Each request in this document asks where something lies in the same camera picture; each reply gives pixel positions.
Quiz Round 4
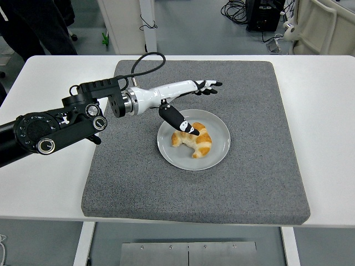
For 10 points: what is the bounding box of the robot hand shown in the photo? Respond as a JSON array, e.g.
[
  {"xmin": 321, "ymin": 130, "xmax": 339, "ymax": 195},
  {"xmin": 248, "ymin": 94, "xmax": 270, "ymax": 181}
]
[{"xmin": 134, "ymin": 79, "xmax": 224, "ymax": 136}]

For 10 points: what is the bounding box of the golden croissant bread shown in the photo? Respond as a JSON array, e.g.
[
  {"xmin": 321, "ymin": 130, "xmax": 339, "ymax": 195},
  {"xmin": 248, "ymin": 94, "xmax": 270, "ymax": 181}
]
[{"xmin": 171, "ymin": 121, "xmax": 213, "ymax": 159}]

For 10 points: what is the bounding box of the grey round plate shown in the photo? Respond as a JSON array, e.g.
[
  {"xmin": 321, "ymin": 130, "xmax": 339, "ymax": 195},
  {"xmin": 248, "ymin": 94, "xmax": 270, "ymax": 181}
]
[{"xmin": 156, "ymin": 109, "xmax": 231, "ymax": 171}]

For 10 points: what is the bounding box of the grey metal plate with screws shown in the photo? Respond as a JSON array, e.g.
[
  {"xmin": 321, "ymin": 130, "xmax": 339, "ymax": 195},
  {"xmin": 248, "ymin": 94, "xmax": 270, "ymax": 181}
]
[{"xmin": 120, "ymin": 241, "xmax": 258, "ymax": 266}]

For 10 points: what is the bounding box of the white cabinet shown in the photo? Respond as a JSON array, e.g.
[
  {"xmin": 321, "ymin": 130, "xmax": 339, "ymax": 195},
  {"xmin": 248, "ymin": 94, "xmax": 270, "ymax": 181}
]
[{"xmin": 97, "ymin": 0, "xmax": 158, "ymax": 55}]

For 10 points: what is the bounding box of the grey felt mat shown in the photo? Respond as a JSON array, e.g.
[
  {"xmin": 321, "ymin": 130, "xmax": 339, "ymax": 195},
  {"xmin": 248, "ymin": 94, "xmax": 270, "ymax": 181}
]
[{"xmin": 80, "ymin": 59, "xmax": 311, "ymax": 226}]

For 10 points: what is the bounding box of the grey foot pedal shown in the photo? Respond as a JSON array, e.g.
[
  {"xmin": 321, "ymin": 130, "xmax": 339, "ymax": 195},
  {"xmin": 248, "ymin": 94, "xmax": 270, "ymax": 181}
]
[{"xmin": 266, "ymin": 38, "xmax": 282, "ymax": 53}]

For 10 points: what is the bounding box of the black equipment box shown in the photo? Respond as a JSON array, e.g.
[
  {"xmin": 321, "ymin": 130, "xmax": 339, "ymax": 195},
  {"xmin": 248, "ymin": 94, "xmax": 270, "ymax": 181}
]
[{"xmin": 246, "ymin": 0, "xmax": 286, "ymax": 32}]

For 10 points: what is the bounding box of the person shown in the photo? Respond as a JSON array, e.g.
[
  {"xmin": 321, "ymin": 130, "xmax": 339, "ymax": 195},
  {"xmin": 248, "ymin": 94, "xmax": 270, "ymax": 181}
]
[{"xmin": 0, "ymin": 0, "xmax": 78, "ymax": 63}]

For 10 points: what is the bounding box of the black chair part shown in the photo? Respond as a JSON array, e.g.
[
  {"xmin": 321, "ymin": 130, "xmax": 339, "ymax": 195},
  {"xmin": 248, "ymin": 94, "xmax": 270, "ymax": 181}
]
[{"xmin": 0, "ymin": 70, "xmax": 8, "ymax": 108}]

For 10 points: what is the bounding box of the white table leg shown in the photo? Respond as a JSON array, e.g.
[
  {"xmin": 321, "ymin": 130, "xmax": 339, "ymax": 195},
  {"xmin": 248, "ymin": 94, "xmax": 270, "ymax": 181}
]
[
  {"xmin": 72, "ymin": 221, "xmax": 97, "ymax": 266},
  {"xmin": 280, "ymin": 227, "xmax": 302, "ymax": 266}
]

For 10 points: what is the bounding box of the cream plastic cart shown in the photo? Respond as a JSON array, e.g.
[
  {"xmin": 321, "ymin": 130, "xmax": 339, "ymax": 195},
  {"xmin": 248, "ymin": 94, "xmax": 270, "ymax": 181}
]
[{"xmin": 282, "ymin": 0, "xmax": 355, "ymax": 56}]

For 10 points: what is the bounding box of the thin black wire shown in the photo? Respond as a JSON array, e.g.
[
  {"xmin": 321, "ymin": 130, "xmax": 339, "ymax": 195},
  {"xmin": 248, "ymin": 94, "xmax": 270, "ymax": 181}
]
[{"xmin": 139, "ymin": 13, "xmax": 158, "ymax": 30}]

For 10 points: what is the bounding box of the black floor cable bundle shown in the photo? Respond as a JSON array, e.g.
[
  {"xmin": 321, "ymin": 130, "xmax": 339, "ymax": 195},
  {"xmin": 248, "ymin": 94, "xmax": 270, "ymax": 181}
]
[{"xmin": 220, "ymin": 0, "xmax": 249, "ymax": 25}]

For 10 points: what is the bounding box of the thin white cable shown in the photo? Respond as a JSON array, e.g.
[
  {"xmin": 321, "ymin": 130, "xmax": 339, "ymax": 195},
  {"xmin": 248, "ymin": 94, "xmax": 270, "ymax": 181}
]
[{"xmin": 0, "ymin": 234, "xmax": 7, "ymax": 266}]

